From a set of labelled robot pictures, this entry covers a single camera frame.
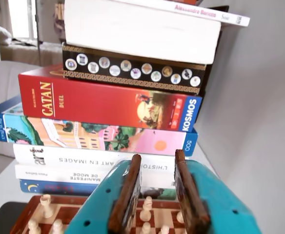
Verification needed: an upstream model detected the blue Dodo book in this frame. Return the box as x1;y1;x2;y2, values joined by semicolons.
20;179;178;201

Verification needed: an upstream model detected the red Catan Duel box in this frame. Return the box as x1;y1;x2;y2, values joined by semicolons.
18;63;203;134

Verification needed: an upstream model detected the thick white book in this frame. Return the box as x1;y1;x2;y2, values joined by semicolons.
63;0;223;65

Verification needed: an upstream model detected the bright window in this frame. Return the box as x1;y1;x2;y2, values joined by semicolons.
9;0;40;41

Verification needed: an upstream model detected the blue illustrated puzzle box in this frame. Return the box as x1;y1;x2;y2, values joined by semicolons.
0;95;199;157

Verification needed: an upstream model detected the wooden chessboard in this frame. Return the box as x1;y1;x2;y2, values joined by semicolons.
10;195;189;234

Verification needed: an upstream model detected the black medallion game box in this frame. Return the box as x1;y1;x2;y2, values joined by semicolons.
61;30;223;96

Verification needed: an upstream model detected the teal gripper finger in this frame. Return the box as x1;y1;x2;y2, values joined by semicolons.
174;149;263;234
64;154;143;234

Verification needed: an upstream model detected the white art history book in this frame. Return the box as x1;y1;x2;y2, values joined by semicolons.
12;143;191;182

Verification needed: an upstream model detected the white Baricco paperback book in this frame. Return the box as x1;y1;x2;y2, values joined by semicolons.
119;0;251;27

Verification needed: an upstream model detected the white Manifeste de Mode book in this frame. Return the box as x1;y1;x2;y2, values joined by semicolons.
15;164;176;189

